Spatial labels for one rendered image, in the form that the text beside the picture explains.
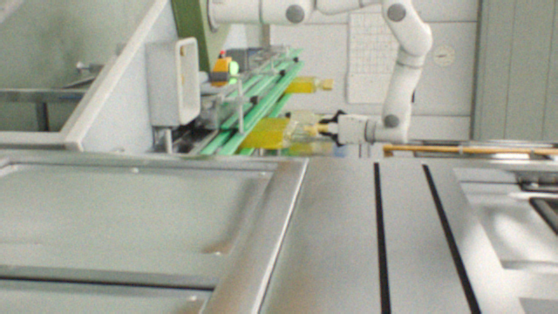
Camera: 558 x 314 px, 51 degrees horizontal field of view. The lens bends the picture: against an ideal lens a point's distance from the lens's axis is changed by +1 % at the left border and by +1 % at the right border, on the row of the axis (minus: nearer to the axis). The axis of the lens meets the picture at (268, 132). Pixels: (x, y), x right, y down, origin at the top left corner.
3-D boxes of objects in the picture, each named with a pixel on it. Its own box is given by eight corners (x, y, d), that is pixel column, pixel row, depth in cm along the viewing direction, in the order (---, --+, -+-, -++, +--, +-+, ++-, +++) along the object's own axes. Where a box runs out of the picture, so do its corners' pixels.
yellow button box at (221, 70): (207, 78, 211) (227, 78, 209) (207, 58, 209) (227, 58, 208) (213, 76, 217) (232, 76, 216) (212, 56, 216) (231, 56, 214)
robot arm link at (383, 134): (406, 105, 180) (412, 94, 188) (373, 103, 184) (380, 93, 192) (406, 148, 186) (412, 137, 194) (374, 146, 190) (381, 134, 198)
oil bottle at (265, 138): (226, 147, 185) (291, 149, 182) (225, 131, 184) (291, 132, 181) (230, 143, 191) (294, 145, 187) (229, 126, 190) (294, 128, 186)
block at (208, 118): (193, 129, 172) (216, 130, 171) (193, 98, 170) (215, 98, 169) (197, 126, 176) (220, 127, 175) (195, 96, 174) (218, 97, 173)
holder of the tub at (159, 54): (152, 145, 156) (179, 146, 155) (144, 43, 149) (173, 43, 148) (172, 130, 172) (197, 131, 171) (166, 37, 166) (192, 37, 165)
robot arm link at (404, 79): (398, 54, 183) (385, 113, 193) (390, 66, 172) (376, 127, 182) (425, 60, 180) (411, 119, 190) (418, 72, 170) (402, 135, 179)
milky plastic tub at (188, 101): (152, 126, 154) (182, 126, 153) (146, 42, 149) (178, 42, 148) (173, 112, 171) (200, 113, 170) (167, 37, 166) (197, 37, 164)
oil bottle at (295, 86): (275, 93, 285) (331, 93, 281) (274, 82, 284) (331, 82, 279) (276, 92, 291) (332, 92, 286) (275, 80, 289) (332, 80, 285)
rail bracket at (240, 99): (217, 136, 172) (258, 137, 170) (214, 80, 168) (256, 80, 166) (220, 133, 175) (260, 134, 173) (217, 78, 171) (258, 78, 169)
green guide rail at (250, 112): (221, 129, 176) (246, 129, 175) (221, 126, 176) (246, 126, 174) (291, 62, 344) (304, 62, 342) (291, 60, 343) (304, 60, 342)
